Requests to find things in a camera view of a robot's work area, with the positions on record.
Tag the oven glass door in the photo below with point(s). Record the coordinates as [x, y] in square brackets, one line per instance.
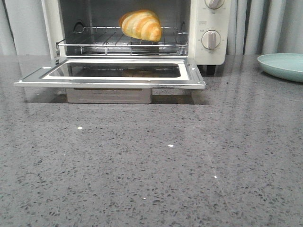
[116, 73]

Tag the light green plate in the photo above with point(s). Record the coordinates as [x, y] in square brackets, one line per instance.
[288, 66]

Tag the cream oven knob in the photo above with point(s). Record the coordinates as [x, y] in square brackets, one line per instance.
[214, 4]
[211, 39]

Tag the cream toaster oven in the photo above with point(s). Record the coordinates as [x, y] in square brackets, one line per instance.
[196, 29]

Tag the golden bread roll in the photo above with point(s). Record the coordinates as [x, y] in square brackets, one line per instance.
[142, 24]

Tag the metal oven wire rack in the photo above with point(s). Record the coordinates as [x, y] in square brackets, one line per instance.
[105, 40]

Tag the lower cream oven knob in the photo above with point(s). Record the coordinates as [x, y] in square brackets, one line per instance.
[211, 39]

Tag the upper cream oven knob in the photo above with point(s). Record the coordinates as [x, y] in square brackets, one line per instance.
[214, 4]

